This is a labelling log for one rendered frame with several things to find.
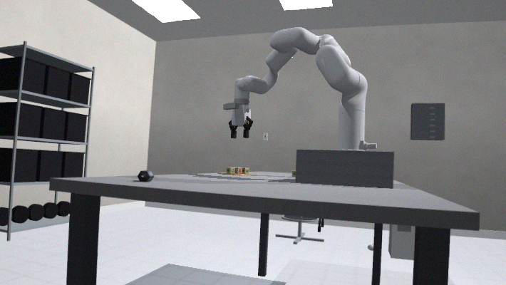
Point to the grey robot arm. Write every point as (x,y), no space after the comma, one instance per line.
(333,63)

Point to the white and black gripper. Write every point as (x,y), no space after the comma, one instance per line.
(241,118)

